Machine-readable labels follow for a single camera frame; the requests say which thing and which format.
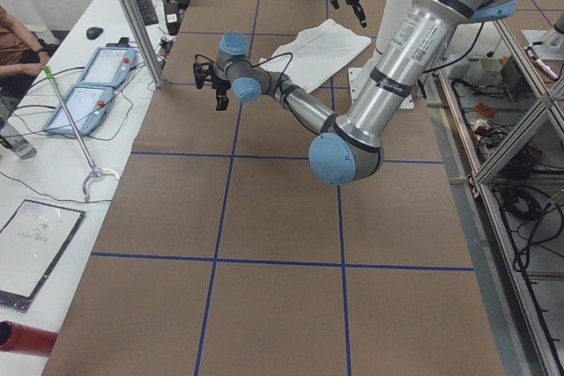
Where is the upper teach pendant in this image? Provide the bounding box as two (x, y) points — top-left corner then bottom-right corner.
(78, 47), (137, 89)

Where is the green purple grabber stick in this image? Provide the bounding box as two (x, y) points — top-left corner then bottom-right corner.
(42, 65), (120, 203)

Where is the black box with label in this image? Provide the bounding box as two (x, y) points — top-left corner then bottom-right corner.
(163, 0), (182, 35)

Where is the black computer mouse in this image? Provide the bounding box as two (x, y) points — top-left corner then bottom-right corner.
(85, 26), (104, 41)

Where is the lower teach pendant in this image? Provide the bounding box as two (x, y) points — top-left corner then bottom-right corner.
(42, 85), (114, 136)

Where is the aluminium frame rack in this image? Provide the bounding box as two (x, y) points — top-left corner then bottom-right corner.
(429, 11), (563, 375)

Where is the red cylinder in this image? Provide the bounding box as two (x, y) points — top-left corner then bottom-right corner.
(1, 321), (58, 358)

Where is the aluminium frame post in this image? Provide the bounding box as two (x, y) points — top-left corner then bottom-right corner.
(119, 0), (165, 88)

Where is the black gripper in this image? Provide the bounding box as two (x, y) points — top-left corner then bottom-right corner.
(193, 55), (230, 111)
(330, 0), (367, 27)

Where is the seated person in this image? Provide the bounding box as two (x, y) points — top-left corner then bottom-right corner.
(1, 7), (58, 109)

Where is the orange tag on floor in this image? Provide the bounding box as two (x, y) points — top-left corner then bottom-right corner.
(473, 103), (495, 118)

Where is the black keyboard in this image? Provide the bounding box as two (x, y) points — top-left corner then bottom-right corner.
(134, 0), (159, 26)

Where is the white printed t-shirt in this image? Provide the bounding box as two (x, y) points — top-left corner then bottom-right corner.
(260, 18), (371, 93)

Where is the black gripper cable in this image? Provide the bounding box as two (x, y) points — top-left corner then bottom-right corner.
(194, 52), (294, 86)

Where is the teach pendant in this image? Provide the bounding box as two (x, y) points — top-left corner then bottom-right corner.
(78, 47), (137, 89)
(42, 85), (114, 136)

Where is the plastic bag on table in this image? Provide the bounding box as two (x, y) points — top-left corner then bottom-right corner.
(1, 200), (85, 313)

